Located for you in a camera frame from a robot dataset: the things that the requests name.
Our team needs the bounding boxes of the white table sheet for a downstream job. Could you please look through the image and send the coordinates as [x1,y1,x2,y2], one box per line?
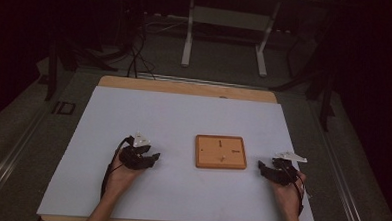
[36,83,323,221]

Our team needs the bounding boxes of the black floor cables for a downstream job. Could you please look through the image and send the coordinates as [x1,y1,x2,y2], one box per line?
[125,26,160,81]

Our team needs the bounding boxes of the wooden picture frame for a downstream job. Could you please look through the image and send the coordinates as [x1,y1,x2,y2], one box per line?
[193,133,249,171]

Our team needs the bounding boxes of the black metal stand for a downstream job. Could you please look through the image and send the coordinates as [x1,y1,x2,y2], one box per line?
[43,23,122,105]
[268,7,344,133]

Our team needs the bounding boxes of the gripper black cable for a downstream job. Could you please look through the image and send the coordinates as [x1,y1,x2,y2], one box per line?
[278,159,308,217]
[99,134,135,201]

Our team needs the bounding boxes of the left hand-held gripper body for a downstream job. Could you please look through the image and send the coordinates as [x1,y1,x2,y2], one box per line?
[118,130,152,172]

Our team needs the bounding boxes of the person's left hand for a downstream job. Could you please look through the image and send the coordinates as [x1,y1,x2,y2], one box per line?
[104,154,144,200]

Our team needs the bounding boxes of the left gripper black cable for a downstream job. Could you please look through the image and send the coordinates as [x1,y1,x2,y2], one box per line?
[99,134,135,201]

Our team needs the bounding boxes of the metal floor rail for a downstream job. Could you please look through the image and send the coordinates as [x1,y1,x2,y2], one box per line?
[301,94,377,221]
[0,105,53,215]
[135,72,270,92]

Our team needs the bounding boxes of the dark floor plate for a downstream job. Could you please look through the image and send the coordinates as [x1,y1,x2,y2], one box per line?
[51,100,77,116]

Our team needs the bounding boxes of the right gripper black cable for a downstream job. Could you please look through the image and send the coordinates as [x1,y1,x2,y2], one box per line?
[278,159,308,217]

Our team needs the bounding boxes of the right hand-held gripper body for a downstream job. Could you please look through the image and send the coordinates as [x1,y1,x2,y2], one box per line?
[270,151,309,188]

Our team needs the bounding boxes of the white metal desk frame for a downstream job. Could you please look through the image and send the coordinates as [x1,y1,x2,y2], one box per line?
[180,0,284,79]

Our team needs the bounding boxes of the person's right hand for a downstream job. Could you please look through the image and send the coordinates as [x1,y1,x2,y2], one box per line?
[269,170,307,215]

